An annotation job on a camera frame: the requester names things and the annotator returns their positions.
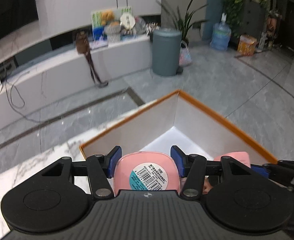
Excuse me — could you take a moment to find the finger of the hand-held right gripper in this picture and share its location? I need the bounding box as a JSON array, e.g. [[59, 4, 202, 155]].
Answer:
[[250, 164, 294, 192], [277, 159, 294, 173]]

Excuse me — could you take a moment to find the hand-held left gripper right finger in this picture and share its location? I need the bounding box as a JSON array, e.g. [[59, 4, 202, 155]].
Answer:
[[170, 145, 264, 197]]

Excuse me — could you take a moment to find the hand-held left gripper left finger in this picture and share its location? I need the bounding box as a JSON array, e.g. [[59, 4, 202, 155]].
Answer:
[[32, 145, 123, 199]]

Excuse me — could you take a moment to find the pink pump bottle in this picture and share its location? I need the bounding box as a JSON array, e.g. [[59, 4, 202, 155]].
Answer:
[[204, 151, 251, 193]]

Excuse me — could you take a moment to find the large pink bottle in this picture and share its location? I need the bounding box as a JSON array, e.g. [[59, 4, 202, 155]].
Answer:
[[113, 151, 181, 197]]

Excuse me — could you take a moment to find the orange cardboard box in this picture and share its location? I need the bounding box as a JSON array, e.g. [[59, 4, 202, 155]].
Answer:
[[79, 89, 278, 180]]

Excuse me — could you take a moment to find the white marble media console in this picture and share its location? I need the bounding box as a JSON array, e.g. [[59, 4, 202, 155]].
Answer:
[[0, 34, 153, 138]]

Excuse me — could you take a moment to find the pastel woven basket bag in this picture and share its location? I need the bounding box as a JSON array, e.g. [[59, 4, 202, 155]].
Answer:
[[179, 41, 192, 67]]

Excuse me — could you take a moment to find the grey trash can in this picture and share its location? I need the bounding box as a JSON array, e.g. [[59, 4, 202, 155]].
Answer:
[[152, 28, 182, 76]]

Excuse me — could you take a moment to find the white flat book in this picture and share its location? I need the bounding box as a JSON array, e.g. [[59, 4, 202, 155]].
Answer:
[[91, 41, 109, 49]]

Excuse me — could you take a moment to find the patterned round box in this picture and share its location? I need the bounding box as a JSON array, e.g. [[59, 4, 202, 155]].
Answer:
[[104, 24, 121, 35], [107, 34, 121, 46]]

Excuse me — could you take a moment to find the small blue tray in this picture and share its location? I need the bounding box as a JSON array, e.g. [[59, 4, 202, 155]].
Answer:
[[121, 30, 137, 40]]

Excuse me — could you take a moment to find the orange printed carton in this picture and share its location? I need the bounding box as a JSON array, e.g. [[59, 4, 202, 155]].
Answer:
[[237, 34, 258, 56]]

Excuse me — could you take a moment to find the blue water jug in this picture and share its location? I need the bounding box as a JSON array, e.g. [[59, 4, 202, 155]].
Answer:
[[210, 13, 232, 52]]

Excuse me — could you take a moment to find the green and blue painting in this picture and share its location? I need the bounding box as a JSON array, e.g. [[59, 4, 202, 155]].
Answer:
[[91, 6, 133, 42]]

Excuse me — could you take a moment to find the long-leaved potted plant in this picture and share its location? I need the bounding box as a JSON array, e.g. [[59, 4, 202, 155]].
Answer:
[[157, 0, 208, 45]]

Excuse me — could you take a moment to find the patterned decorative plate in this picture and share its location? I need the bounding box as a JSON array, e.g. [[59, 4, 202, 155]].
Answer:
[[134, 16, 147, 34]]

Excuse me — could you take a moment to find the white round hand fan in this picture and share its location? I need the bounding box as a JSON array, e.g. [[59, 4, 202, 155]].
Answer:
[[119, 13, 135, 29]]

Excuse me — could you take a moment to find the brown teddy bear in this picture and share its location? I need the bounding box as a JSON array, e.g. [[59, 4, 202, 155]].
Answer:
[[101, 10, 115, 22]]

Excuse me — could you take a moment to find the grey drawer cabinet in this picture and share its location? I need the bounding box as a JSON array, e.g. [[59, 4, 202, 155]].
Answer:
[[242, 0, 272, 40]]

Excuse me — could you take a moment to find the black television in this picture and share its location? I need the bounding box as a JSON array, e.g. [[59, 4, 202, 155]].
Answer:
[[0, 0, 39, 49]]

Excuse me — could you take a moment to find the brown camera bag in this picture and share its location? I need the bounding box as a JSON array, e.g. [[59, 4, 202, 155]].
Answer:
[[73, 30, 109, 88]]

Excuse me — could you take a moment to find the black cable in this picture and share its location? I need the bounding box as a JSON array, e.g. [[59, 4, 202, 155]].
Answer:
[[4, 70, 41, 123]]

